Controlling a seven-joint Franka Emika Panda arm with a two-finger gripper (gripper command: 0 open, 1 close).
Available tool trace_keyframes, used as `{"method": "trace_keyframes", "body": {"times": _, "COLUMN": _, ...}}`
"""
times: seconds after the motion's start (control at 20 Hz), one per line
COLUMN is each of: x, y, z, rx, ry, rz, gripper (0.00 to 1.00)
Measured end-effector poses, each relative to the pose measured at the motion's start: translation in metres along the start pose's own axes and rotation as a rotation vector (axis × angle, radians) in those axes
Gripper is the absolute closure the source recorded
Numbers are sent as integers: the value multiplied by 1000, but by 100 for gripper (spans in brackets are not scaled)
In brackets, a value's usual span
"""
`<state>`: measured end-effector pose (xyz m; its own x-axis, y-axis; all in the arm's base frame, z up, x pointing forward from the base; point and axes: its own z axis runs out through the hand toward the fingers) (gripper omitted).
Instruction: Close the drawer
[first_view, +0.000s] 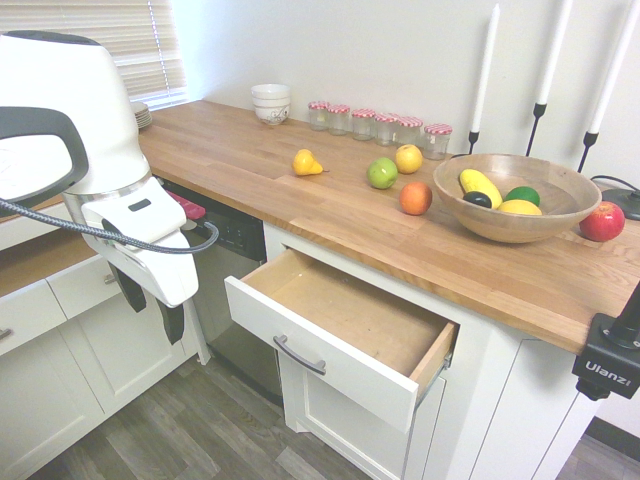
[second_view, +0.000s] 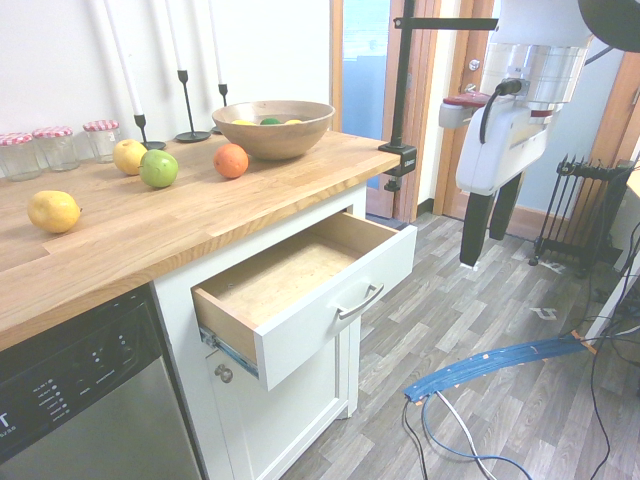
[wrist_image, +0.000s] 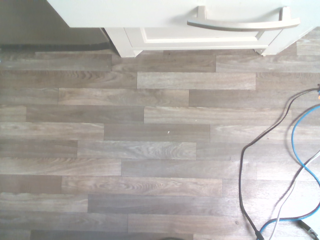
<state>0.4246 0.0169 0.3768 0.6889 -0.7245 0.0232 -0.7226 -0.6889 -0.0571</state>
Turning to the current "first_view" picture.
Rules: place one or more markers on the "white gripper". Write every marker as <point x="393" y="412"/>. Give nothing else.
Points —
<point x="150" y="270"/>

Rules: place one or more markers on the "white wooden drawer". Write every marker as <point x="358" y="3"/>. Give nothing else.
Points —
<point x="325" y="350"/>

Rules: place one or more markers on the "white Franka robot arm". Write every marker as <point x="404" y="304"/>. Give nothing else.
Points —
<point x="60" y="100"/>

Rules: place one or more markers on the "stainless steel dishwasher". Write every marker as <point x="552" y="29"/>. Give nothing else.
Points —
<point x="235" y="310"/>

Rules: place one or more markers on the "white side cabinet unit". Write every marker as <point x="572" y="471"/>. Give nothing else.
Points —
<point x="60" y="360"/>

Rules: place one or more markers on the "stack of white plates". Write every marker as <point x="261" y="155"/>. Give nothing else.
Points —
<point x="142" y="117"/>

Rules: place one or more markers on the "yellow lemon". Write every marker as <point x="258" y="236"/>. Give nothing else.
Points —
<point x="306" y="164"/>
<point x="520" y="208"/>

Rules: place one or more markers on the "white bowl with floral print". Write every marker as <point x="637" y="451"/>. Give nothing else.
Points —
<point x="271" y="114"/>

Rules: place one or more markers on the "white cabinet door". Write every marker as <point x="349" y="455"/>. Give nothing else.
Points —
<point x="350" y="425"/>

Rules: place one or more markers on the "plain white bowl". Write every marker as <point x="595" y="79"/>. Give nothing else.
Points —
<point x="271" y="92"/>

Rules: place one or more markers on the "glass jar red checked lid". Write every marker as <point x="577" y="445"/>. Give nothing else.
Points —
<point x="318" y="119"/>
<point x="385" y="131"/>
<point x="339" y="122"/>
<point x="437" y="142"/>
<point x="410" y="127"/>
<point x="363" y="127"/>

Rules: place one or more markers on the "white window blind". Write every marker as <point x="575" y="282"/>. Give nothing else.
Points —
<point x="150" y="50"/>

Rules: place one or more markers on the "green apple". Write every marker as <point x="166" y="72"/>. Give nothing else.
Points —
<point x="382" y="173"/>

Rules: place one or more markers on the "orange red round fruit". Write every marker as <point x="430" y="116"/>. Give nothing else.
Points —
<point x="416" y="198"/>

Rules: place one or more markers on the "yellow apple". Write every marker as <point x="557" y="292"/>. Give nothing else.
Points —
<point x="409" y="159"/>

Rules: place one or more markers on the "black avocado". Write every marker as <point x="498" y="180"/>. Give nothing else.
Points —
<point x="477" y="200"/>

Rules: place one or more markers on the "yellow banana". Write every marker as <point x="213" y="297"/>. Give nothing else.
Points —
<point x="480" y="185"/>

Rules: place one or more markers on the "black candle holder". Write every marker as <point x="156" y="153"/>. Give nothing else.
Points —
<point x="538" y="112"/>
<point x="474" y="139"/>
<point x="591" y="140"/>

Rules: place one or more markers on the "white counter cabinet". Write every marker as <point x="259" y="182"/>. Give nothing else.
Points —
<point x="510" y="400"/>

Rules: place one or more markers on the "large wooden bowl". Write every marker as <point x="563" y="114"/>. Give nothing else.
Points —
<point x="515" y="227"/>

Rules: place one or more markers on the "green lime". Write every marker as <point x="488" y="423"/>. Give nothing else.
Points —
<point x="522" y="195"/>

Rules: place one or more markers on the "red apple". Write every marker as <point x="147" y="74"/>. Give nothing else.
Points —
<point x="602" y="222"/>

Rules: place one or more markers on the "black Ulanzi camera clamp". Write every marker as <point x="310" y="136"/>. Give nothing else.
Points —
<point x="607" y="365"/>

